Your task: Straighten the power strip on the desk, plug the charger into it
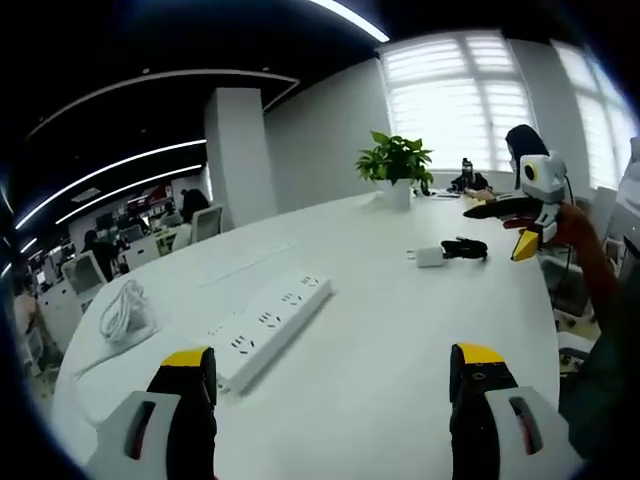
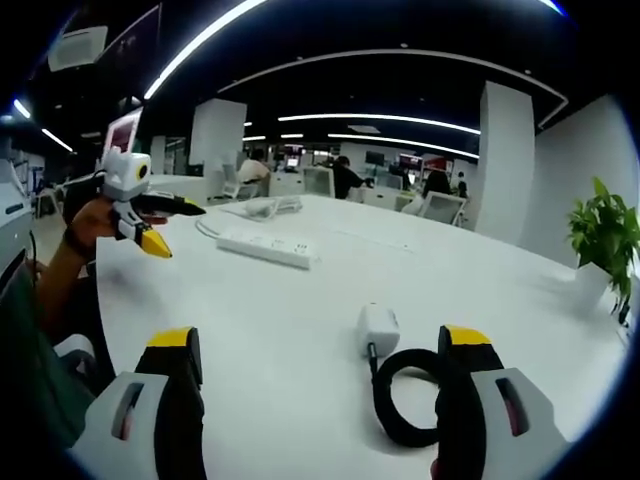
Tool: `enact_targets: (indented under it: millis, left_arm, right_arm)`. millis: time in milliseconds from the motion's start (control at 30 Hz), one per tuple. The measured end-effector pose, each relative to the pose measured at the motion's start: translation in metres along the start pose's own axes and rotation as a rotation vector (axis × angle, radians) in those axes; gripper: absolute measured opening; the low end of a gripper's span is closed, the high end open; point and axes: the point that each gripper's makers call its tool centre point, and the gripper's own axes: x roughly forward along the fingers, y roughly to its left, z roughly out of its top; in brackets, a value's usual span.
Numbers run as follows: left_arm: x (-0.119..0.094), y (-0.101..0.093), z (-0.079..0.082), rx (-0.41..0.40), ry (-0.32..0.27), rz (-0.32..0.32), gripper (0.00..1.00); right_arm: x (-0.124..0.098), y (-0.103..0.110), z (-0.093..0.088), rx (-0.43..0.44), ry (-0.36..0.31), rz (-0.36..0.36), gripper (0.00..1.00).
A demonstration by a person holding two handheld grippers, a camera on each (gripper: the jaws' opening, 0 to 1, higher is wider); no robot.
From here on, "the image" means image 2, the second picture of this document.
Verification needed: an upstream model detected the black wrist band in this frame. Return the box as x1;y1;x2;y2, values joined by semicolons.
61;225;94;260

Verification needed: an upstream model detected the white chest device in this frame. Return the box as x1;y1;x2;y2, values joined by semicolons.
0;158;34;281

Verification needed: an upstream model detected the ceiling air conditioner unit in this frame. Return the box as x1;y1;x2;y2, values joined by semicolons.
47;25;109;72

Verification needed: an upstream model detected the ceiling light strip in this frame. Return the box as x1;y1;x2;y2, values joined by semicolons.
143;0;271;100
277;113;482;137

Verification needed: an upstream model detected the person's left hand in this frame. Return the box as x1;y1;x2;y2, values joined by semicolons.
69;197;120;252

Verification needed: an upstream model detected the pink display screen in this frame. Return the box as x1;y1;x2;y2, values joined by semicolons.
103;106;145;154

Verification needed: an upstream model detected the white power strip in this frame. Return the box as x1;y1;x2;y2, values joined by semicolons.
215;228;321;271

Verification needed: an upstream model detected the black charger cable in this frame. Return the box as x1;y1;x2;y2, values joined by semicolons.
367;341;451;449

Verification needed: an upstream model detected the white desk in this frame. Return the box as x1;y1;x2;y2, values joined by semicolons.
94;192;632;480

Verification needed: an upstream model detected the white office chair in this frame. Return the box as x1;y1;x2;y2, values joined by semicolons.
219;163;261;201
419;191;469;227
301;165;336;197

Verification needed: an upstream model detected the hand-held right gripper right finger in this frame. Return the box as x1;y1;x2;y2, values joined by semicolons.
432;323;571;480

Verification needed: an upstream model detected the white plant pot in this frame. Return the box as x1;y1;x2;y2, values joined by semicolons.
574;261;614;312

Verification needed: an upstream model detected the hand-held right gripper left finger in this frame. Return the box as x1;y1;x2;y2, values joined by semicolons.
67;325;207;480

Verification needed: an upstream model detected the person's dark green clothing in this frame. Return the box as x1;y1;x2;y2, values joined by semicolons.
0;263;97;454

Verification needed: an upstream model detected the white power strip cable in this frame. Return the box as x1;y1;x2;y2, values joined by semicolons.
194;209;236;239

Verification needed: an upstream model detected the white charger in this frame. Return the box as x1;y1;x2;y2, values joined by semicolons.
355;302;401;359

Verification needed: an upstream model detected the white adapter with coiled cable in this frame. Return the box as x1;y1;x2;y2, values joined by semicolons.
243;195;304;221

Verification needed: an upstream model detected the green potted plant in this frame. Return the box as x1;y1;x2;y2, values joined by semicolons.
566;176;640;316

